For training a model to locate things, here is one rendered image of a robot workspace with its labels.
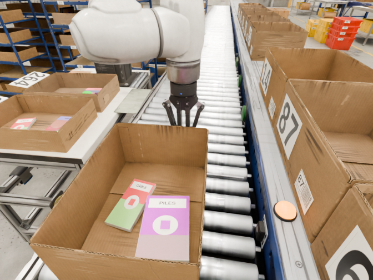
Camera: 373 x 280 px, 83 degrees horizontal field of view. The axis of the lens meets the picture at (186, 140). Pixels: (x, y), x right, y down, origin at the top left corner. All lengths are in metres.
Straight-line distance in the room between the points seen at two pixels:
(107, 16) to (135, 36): 0.06
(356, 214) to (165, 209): 0.37
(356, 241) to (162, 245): 0.33
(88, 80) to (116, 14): 0.98
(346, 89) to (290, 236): 0.46
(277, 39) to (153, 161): 1.06
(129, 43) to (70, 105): 0.74
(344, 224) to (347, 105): 0.46
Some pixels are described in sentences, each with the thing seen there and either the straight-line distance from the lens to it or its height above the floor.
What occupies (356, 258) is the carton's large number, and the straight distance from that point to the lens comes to 0.37.
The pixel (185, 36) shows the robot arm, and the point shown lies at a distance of 0.52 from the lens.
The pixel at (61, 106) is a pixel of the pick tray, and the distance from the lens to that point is 1.19.
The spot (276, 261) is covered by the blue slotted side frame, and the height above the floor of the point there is 0.87.
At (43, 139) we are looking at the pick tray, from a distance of 0.94.
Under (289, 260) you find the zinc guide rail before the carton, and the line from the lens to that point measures 0.45.
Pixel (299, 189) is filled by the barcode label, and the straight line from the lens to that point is 0.52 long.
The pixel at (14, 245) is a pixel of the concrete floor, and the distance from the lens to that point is 1.76.
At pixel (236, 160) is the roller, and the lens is 0.80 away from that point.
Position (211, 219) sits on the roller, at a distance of 0.62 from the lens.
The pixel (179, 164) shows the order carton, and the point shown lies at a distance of 0.74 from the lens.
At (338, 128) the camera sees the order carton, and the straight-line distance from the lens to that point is 0.82.
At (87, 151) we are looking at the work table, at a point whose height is 0.74.
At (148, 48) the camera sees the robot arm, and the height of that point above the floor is 1.16.
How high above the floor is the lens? 1.27
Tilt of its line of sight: 36 degrees down
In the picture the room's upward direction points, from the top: straight up
